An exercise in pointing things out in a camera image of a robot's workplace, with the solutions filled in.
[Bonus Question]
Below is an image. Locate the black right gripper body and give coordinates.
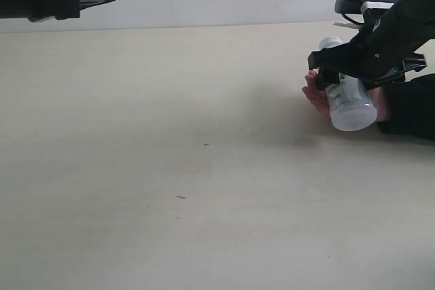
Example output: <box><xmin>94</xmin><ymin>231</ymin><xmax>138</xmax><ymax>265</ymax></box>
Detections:
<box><xmin>353</xmin><ymin>0</ymin><xmax>434</xmax><ymax>80</ymax></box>

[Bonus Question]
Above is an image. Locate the white bottle green round label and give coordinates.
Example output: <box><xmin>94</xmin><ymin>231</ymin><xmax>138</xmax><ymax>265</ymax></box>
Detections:
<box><xmin>318</xmin><ymin>35</ymin><xmax>378</xmax><ymax>132</ymax></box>

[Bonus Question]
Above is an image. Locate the black sleeved forearm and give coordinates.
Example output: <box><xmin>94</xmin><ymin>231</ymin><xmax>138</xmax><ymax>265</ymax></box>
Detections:
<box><xmin>377</xmin><ymin>73</ymin><xmax>434</xmax><ymax>141</ymax></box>

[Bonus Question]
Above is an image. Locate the person's open hand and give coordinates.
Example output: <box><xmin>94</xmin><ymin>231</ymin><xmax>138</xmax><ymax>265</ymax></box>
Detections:
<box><xmin>301</xmin><ymin>69</ymin><xmax>390</xmax><ymax>122</ymax></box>

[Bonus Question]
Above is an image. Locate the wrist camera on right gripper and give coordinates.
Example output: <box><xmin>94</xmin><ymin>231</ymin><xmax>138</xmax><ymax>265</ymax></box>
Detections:
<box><xmin>334</xmin><ymin>0</ymin><xmax>399</xmax><ymax>29</ymax></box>

